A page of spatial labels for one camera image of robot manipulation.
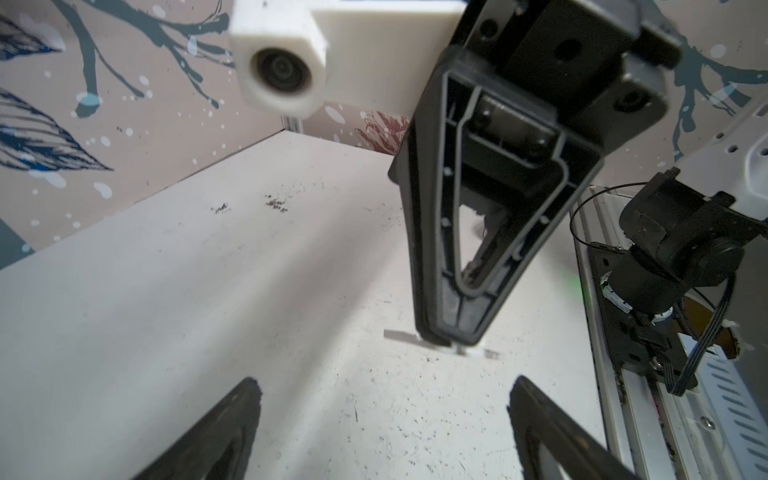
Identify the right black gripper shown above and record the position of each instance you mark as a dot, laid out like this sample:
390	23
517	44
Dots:
486	171

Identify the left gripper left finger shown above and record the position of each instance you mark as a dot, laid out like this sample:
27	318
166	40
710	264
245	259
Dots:
219	445

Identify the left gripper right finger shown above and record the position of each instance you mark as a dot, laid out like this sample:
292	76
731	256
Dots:
551	445

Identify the white battery compartment cover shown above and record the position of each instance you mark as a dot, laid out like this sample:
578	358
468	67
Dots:
479	351

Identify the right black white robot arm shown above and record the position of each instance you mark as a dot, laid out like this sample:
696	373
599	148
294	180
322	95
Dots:
697	217

